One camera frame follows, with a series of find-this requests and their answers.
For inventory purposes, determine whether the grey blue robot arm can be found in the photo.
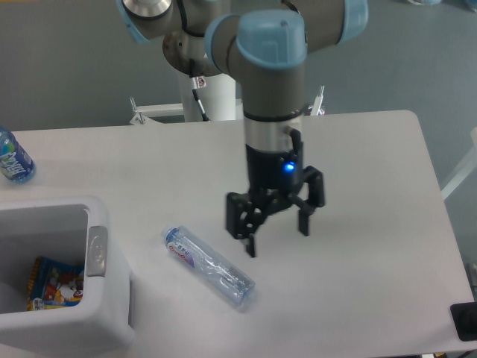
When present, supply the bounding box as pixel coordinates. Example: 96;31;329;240
117;1;369;256

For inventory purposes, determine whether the blue snack wrapper bag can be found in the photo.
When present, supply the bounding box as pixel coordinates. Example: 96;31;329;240
27;257;84;311

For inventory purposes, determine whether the blue labelled drink bottle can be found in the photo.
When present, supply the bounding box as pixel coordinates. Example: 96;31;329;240
1;127;36;183

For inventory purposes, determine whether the white frame leg right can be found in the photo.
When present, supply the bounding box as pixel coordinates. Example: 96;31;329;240
440;128;476;201

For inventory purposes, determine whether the black device at table edge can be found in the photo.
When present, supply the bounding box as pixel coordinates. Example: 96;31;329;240
450;302;476;342

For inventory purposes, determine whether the crushed clear plastic bottle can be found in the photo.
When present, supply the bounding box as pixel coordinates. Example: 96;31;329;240
161;226;256;307

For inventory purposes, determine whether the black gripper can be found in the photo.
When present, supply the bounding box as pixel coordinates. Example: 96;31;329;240
225;143;326;257

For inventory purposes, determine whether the white trash can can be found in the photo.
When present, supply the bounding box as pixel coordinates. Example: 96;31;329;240
1;196;134;357

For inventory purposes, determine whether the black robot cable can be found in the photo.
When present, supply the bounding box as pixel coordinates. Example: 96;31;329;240
187;58;210;122

